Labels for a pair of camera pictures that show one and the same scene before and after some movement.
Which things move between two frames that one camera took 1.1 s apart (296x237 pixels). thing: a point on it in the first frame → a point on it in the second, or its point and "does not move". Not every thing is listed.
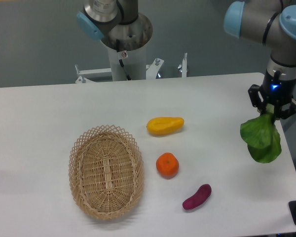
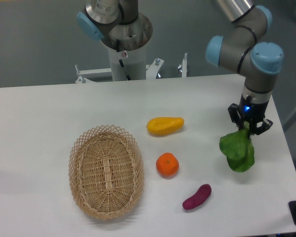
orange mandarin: [167, 165] does not move
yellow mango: [165, 125] does not move
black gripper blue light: [278, 89] → [250, 111]
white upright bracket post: [184, 74] does not move
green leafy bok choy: [261, 135] → [238, 148]
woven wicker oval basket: [106, 172] does not move
